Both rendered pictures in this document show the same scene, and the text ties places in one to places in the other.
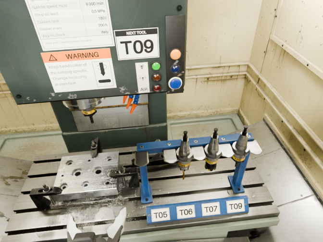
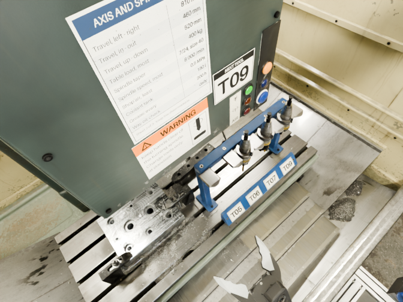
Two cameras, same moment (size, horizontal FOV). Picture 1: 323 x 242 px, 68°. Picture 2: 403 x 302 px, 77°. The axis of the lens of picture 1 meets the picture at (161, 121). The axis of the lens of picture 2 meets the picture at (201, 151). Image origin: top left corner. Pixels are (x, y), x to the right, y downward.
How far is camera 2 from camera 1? 0.40 m
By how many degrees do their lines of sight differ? 25
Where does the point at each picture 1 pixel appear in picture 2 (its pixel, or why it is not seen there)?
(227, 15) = not seen: outside the picture
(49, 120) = (17, 185)
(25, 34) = (111, 139)
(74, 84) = (169, 157)
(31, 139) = (8, 219)
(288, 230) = (322, 159)
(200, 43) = not seen: hidden behind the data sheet
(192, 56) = not seen: hidden behind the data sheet
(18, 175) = (38, 267)
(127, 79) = (220, 119)
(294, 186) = (309, 121)
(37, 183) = (87, 262)
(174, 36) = (268, 48)
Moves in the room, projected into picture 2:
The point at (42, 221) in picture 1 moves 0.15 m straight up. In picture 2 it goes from (129, 291) to (115, 287)
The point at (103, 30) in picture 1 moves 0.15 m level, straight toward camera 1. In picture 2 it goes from (201, 81) to (284, 127)
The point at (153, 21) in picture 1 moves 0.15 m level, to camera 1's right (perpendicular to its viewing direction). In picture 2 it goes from (250, 42) to (313, 8)
